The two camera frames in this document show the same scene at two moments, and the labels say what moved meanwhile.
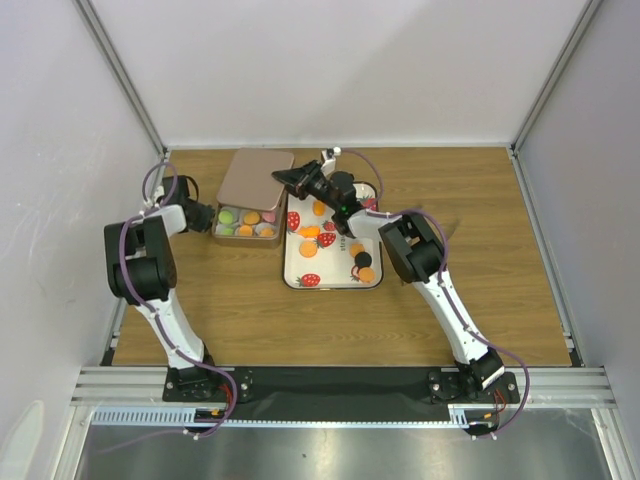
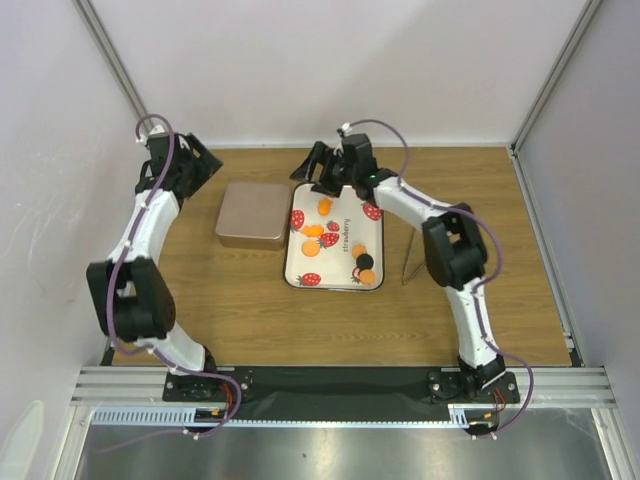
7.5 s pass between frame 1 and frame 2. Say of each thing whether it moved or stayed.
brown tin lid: moved
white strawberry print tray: stayed
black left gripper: moved
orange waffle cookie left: stayed
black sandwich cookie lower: stayed
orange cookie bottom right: stayed
